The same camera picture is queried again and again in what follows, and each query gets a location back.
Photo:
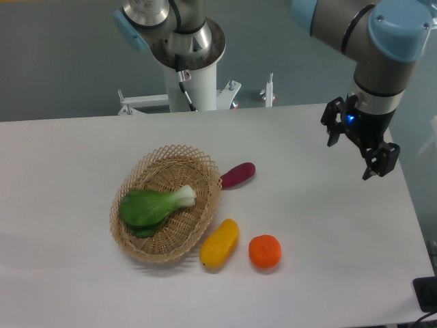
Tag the black device at table edge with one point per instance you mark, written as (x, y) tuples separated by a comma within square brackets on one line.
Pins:
[(425, 290)]

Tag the woven wicker basket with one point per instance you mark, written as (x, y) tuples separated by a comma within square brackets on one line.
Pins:
[(167, 169)]

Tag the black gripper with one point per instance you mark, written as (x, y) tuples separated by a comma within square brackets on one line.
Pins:
[(365, 130)]

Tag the purple sweet potato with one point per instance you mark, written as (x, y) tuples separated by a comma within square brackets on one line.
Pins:
[(237, 175)]

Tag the green bok choy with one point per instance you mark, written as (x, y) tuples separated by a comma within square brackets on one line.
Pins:
[(146, 211)]

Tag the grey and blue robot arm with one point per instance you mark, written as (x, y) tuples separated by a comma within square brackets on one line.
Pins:
[(385, 39)]

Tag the orange fruit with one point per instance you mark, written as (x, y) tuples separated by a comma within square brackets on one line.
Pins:
[(265, 251)]

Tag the yellow mango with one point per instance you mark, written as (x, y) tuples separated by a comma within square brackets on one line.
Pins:
[(220, 245)]

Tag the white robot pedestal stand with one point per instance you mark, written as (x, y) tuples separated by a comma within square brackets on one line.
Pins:
[(187, 90)]

